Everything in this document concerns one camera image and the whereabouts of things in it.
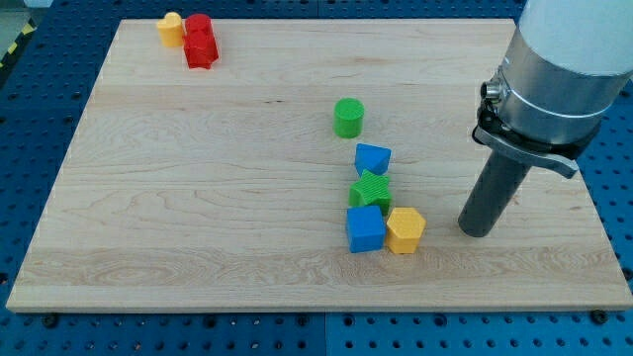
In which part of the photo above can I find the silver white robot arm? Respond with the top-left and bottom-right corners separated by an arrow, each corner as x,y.
474,0 -> 632,178

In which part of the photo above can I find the green star block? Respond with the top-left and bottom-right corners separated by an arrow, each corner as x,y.
348,169 -> 392,217

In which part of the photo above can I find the yellow hexagon block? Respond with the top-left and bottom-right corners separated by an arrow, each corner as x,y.
385,207 -> 426,254

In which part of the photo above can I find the red star block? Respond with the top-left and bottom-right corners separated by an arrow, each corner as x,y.
184,32 -> 219,69

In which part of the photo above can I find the light wooden board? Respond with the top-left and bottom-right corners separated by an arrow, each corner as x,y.
7,20 -> 632,313

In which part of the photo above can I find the blue triangle block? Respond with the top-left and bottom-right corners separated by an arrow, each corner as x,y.
354,143 -> 392,176

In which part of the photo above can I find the green cylinder block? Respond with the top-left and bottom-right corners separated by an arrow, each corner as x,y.
333,98 -> 365,138

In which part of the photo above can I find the blue cube block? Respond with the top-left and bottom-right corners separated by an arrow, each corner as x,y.
346,206 -> 386,253

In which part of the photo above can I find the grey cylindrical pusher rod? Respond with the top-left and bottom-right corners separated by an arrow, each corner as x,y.
458,151 -> 531,237

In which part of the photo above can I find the red cylinder block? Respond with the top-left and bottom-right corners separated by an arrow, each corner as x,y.
185,13 -> 213,36

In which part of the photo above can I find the yellow heart block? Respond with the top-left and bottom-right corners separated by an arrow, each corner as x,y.
156,12 -> 184,47

